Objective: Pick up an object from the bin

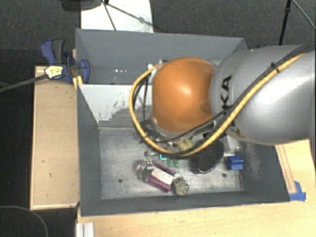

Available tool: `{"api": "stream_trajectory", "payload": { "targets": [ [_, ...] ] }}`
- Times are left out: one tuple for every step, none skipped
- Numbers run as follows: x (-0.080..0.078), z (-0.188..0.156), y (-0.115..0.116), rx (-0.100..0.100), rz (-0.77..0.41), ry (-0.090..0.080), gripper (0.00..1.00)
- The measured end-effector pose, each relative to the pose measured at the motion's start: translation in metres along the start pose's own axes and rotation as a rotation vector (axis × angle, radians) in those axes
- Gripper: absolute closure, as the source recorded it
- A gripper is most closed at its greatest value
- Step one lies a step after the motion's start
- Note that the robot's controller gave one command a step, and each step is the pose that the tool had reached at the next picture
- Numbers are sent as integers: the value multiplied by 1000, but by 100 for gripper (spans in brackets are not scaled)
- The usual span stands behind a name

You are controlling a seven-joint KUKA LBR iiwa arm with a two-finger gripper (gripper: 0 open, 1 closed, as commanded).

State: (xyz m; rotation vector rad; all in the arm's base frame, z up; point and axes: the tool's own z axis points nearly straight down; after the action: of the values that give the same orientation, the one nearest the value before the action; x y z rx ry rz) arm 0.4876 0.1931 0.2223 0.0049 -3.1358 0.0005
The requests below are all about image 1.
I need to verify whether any olive rough lump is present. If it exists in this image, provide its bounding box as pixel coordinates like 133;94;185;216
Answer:
172;176;190;197

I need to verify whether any grey metal bin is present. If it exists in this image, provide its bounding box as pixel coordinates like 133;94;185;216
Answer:
74;28;291;217

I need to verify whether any pale wood board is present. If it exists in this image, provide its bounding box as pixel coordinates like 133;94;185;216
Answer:
29;65;80;211

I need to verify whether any purple pack with white label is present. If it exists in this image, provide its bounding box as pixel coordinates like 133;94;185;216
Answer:
134;158;177;193

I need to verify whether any black oval case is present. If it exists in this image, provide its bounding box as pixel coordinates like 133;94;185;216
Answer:
196;139;226;174

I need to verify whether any blue block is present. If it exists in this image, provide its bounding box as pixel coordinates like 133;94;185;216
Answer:
225;155;244;170

